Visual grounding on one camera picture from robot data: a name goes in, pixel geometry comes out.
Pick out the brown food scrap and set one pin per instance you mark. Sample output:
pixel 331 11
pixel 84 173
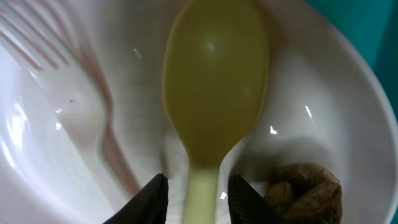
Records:
pixel 305 193

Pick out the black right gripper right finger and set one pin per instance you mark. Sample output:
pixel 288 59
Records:
pixel 246 206

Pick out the yellow plastic spoon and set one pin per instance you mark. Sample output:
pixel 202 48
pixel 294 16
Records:
pixel 214 83

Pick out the pink round plate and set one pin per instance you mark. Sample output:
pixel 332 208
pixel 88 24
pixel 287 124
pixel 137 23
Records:
pixel 324 105

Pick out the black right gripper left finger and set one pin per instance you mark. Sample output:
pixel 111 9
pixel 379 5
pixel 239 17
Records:
pixel 148 206

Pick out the pink plastic fork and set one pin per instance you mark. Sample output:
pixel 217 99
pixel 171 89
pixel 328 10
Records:
pixel 76 92

